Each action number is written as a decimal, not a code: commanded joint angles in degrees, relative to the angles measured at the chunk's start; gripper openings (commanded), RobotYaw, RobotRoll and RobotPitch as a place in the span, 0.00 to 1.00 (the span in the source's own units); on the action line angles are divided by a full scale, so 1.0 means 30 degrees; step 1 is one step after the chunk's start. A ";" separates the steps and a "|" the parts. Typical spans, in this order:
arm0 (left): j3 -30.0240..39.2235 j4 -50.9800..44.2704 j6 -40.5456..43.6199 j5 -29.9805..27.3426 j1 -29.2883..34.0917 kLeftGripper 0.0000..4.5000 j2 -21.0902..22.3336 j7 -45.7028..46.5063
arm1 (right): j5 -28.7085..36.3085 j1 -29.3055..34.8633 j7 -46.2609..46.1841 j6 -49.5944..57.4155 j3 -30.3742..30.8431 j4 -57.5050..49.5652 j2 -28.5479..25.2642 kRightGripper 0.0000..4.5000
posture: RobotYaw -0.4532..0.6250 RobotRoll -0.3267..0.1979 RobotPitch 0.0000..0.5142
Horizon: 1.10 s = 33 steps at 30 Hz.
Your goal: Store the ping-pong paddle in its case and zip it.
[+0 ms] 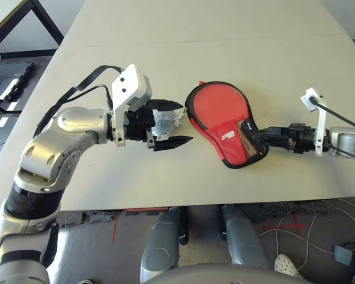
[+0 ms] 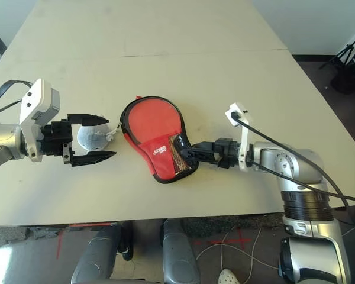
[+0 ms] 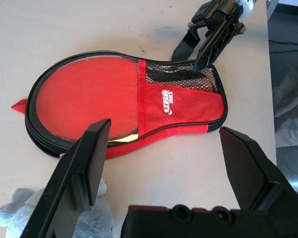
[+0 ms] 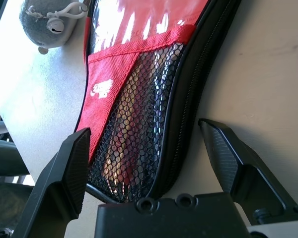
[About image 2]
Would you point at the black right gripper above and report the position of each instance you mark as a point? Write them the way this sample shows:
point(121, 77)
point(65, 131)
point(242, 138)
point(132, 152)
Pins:
point(227, 154)

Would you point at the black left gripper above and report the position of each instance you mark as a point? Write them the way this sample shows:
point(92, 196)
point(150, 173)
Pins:
point(54, 136)

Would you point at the grey plush zipper charm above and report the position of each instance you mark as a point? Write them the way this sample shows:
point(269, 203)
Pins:
point(90, 137)

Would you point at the red and black paddle case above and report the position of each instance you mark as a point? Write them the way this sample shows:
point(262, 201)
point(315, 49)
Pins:
point(154, 159)

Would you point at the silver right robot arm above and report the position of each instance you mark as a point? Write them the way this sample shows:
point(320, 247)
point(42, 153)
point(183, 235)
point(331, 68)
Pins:
point(296, 165)

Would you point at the grey right robot leg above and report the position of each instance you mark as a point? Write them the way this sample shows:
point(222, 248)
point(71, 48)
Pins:
point(177, 254)

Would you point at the grey robot leg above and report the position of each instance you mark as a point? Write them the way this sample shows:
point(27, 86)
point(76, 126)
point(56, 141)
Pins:
point(100, 254)
point(177, 254)

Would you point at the grey left robot leg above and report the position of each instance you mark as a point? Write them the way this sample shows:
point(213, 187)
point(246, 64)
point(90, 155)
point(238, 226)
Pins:
point(100, 254)

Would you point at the white perforated clog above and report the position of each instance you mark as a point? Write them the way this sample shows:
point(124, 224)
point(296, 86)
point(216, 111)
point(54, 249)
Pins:
point(228, 276)

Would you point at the black bag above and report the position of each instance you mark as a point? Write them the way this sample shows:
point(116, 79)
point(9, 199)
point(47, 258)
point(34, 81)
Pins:
point(346, 80)

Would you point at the black tripod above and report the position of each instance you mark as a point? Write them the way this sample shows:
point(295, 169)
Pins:
point(346, 50)

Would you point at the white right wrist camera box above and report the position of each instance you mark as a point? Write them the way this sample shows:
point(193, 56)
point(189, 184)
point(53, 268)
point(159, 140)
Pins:
point(244, 148)

